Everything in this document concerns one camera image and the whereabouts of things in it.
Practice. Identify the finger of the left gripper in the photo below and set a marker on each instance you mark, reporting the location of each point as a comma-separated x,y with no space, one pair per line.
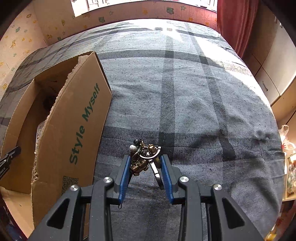
6,160

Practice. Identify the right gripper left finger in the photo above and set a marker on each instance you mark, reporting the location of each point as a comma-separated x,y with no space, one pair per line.
83,213

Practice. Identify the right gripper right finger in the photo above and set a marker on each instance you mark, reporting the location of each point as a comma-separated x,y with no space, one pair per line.
207,212

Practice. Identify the brown cardboard box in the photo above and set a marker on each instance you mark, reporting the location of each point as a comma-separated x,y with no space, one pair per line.
68,146

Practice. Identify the brass keychain with keys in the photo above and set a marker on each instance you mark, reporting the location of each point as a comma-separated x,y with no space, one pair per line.
143,156

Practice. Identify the white remote control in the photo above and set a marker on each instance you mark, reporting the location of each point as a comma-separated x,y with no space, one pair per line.
38,135

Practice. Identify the black round object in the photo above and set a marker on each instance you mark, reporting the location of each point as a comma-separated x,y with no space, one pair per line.
49,102

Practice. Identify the wooden shelf with items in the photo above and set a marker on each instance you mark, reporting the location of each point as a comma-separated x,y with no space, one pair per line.
287,209

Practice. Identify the white plastic bag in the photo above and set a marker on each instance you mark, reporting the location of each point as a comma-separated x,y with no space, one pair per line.
288,147

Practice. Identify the grey plaid bed sheet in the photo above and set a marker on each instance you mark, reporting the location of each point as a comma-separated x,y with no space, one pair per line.
181,86

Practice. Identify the cream wardrobe cabinet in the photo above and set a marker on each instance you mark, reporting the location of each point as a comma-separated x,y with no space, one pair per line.
270,55

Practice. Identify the red curtain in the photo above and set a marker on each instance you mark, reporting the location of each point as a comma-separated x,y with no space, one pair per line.
235,19

